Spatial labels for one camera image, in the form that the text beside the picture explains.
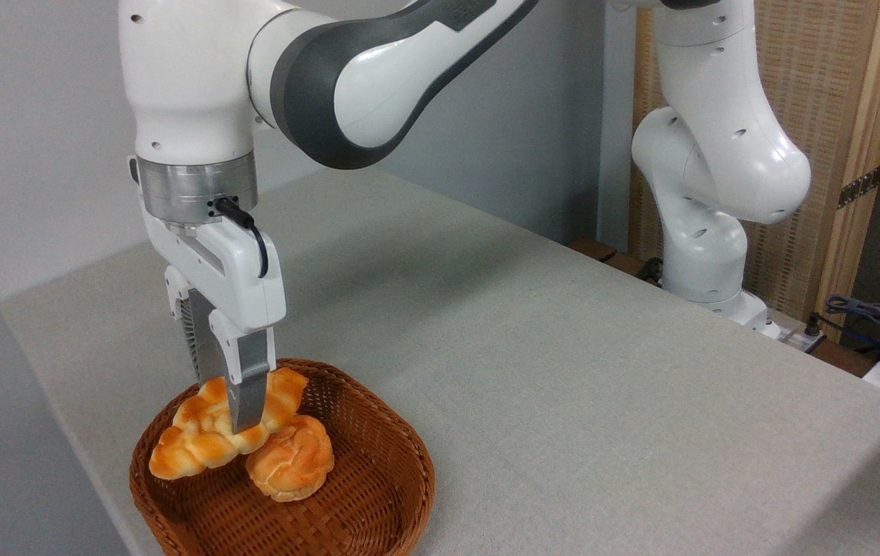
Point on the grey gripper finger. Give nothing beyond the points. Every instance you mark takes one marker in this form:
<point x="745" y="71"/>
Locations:
<point x="251" y="378"/>
<point x="199" y="340"/>

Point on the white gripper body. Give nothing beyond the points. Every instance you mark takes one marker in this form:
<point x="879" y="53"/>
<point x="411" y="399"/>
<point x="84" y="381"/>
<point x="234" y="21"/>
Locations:
<point x="239" y="278"/>

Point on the long braided bread loaf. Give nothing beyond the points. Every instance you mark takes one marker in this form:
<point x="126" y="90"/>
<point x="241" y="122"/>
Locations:
<point x="201" y="440"/>

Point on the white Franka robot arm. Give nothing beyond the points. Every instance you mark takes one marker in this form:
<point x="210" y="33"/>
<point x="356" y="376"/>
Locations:
<point x="193" y="77"/>

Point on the round knotted bread roll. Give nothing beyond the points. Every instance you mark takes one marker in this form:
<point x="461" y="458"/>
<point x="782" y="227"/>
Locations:
<point x="293" y="463"/>

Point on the brown woven wicker basket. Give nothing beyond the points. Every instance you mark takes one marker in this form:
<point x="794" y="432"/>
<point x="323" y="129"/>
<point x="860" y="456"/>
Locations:
<point x="378" y="479"/>

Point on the grey tablecloth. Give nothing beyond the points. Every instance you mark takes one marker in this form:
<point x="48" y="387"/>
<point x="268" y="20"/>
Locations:
<point x="525" y="347"/>

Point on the wood framed woven screen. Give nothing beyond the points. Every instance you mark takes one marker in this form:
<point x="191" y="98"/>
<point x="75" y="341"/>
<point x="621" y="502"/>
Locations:
<point x="818" y="77"/>

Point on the metal screen hinge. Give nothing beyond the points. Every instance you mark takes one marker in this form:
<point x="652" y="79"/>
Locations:
<point x="861" y="187"/>

